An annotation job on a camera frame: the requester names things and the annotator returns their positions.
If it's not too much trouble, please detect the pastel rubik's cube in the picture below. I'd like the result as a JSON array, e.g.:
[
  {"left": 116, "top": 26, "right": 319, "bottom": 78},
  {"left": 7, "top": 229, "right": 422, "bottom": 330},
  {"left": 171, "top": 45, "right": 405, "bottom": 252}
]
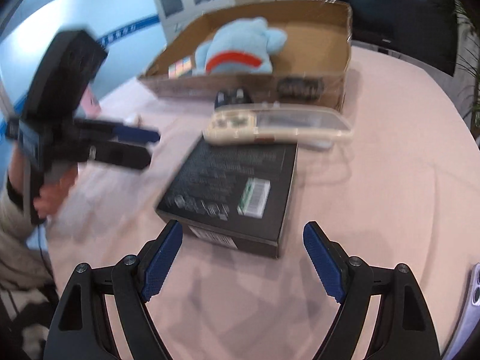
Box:
[{"left": 168, "top": 56, "right": 194, "bottom": 79}]

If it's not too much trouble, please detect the black product box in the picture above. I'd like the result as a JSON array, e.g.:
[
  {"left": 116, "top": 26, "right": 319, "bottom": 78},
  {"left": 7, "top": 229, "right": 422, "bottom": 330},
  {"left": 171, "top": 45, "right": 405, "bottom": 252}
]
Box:
[{"left": 155, "top": 139, "right": 298, "bottom": 259}]

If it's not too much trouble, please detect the clear beige phone case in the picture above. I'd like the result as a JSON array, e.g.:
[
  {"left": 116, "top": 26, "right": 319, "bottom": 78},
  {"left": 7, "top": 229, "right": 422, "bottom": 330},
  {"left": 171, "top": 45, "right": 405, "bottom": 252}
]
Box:
[{"left": 202, "top": 103, "right": 354, "bottom": 146}]

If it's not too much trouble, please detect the person's left hand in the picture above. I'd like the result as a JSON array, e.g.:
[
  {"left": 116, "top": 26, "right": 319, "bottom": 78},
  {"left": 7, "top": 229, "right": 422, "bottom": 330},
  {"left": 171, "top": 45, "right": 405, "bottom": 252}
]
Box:
[{"left": 7, "top": 152, "right": 78, "bottom": 219}]

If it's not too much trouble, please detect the purple smartphone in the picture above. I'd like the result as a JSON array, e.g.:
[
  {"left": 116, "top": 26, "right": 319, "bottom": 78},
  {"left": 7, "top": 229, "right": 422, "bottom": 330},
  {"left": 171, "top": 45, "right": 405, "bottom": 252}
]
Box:
[{"left": 442, "top": 263, "right": 479, "bottom": 359}]

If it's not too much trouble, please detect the blue plush toy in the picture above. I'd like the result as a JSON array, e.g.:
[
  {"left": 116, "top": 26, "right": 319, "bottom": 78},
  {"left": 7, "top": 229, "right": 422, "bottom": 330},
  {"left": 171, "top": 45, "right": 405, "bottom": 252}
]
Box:
[{"left": 193, "top": 17, "right": 288, "bottom": 76}]

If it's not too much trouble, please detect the brown cardboard box tray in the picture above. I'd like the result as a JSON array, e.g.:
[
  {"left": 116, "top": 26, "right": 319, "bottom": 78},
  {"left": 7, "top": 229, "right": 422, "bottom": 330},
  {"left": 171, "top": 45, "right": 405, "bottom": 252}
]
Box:
[{"left": 141, "top": 0, "right": 352, "bottom": 111}]

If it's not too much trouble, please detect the potted palm plant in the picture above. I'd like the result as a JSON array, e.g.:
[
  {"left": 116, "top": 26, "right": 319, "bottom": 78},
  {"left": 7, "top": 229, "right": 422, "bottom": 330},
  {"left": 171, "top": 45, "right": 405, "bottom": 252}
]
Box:
[{"left": 454, "top": 0, "right": 479, "bottom": 139}]

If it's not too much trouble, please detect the black tv screen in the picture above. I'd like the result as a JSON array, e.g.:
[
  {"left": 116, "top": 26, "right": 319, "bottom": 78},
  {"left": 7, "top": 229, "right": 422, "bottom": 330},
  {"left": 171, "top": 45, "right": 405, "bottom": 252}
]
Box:
[{"left": 337, "top": 0, "right": 458, "bottom": 77}]

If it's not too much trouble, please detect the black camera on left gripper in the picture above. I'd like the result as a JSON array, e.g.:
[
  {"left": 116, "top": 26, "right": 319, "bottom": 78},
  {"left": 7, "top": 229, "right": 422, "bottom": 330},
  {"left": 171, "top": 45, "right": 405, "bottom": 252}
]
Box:
[{"left": 21, "top": 29, "right": 107, "bottom": 125}]

